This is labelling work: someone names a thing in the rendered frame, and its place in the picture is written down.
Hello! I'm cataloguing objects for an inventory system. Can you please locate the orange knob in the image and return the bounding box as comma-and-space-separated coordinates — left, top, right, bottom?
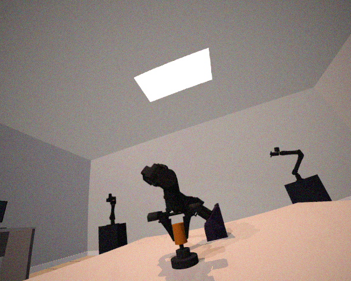
171, 222, 187, 245

